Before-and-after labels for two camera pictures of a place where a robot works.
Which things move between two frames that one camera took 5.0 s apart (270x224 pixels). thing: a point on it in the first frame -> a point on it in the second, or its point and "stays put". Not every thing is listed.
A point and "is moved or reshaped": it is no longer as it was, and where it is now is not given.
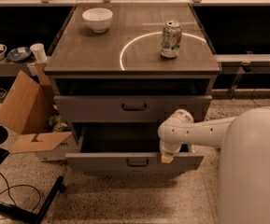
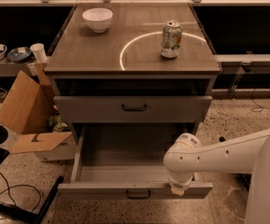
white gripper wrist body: [167, 150] -> [179, 183]
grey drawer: [126, 147] is moved or reshaped
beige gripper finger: [166, 159] -> [177, 191]
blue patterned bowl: [19, 54] stays put
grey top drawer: [127, 108] stays put
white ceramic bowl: [98, 19] stays put
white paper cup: [38, 49] stays put
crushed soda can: [171, 39] stays put
